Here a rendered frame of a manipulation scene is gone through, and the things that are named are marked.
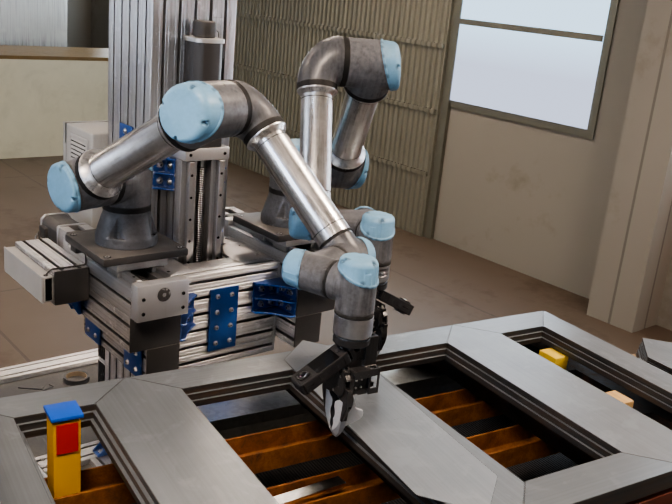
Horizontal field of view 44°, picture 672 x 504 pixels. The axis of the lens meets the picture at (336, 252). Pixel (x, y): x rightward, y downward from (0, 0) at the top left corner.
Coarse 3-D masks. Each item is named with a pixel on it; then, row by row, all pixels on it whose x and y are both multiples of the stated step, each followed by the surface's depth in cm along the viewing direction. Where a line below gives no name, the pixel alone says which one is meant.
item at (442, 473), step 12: (456, 456) 160; (468, 456) 161; (408, 468) 155; (420, 468) 155; (432, 468) 155; (444, 468) 156; (456, 468) 156; (468, 468) 156; (480, 468) 157; (408, 480) 151; (420, 480) 151; (432, 480) 152; (444, 480) 152; (456, 480) 152; (468, 480) 153; (420, 492) 147
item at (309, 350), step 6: (300, 348) 201; (306, 348) 201; (312, 348) 201; (318, 348) 202; (324, 348) 202; (294, 354) 197; (300, 354) 197; (306, 354) 198; (312, 354) 198; (318, 354) 198
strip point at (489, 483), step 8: (480, 480) 153; (488, 480) 153; (496, 480) 153; (440, 488) 149; (448, 488) 150; (456, 488) 150; (464, 488) 150; (472, 488) 150; (480, 488) 150; (488, 488) 151; (424, 496) 146; (432, 496) 147; (440, 496) 147; (448, 496) 147; (456, 496) 147; (464, 496) 148; (472, 496) 148; (480, 496) 148; (488, 496) 148
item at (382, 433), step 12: (396, 420) 172; (408, 420) 172; (420, 420) 172; (432, 420) 173; (360, 432) 166; (372, 432) 166; (384, 432) 166; (396, 432) 167; (408, 432) 167; (420, 432) 168; (432, 432) 168; (444, 432) 169; (372, 444) 162; (384, 444) 162
